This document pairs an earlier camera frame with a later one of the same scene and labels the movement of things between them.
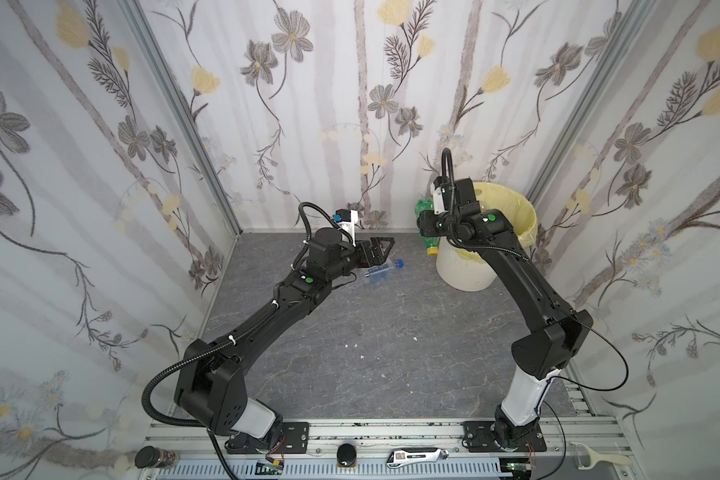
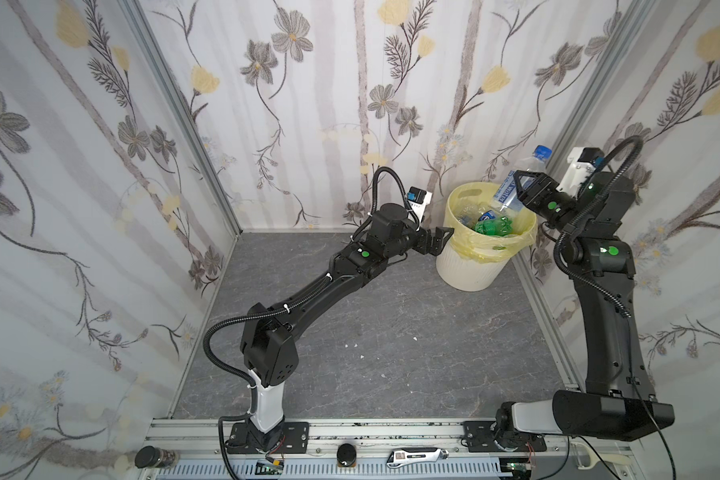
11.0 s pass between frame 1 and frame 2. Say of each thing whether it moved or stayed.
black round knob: stayed
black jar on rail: stayed
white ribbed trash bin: stayed
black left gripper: moved
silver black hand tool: stayed
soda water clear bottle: moved
